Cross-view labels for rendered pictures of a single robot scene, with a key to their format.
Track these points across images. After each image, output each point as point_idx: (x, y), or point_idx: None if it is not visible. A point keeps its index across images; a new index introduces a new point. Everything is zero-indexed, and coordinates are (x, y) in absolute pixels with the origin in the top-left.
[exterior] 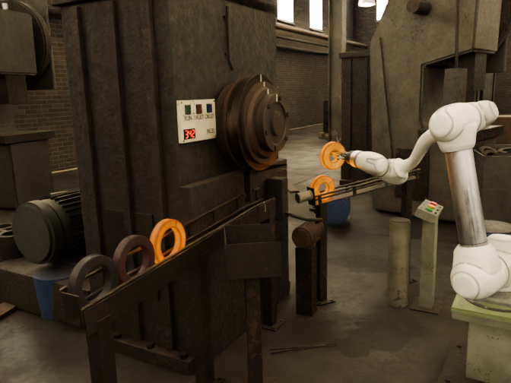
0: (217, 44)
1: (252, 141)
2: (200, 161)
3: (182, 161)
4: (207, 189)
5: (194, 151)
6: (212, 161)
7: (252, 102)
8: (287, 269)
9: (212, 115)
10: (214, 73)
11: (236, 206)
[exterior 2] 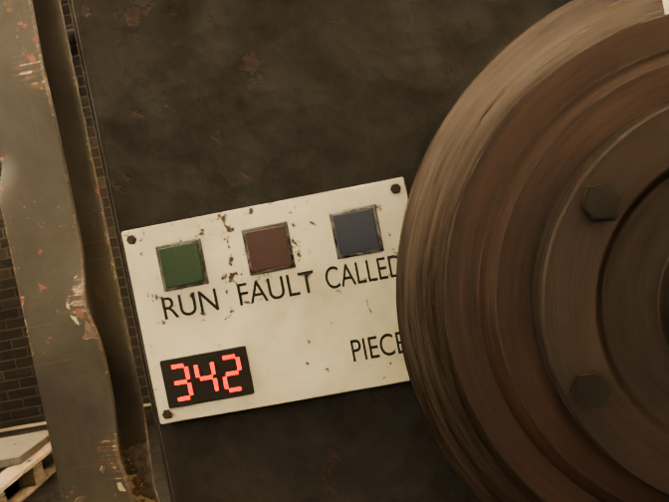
0: None
1: (534, 434)
2: (340, 496)
3: (198, 500)
4: None
5: (287, 450)
6: (447, 492)
7: (510, 185)
8: None
9: (390, 266)
10: (415, 39)
11: None
